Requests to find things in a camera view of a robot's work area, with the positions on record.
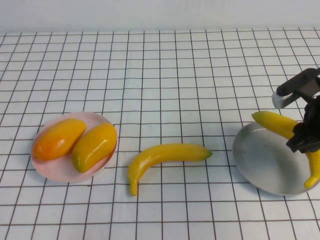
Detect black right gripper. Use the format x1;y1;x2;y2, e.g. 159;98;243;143
285;96;320;154

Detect yellow plastic banana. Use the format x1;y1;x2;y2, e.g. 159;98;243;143
251;110;320;190
127;142;213;197

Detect yellow mango with green tip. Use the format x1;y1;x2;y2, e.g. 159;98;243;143
71;122;118;173

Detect orange plastic mango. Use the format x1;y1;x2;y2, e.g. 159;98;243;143
33;118;87;161

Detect grey round plate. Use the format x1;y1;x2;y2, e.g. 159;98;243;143
231;119;320;196

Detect pink round plate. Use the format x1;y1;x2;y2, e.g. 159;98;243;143
30;111;118;184

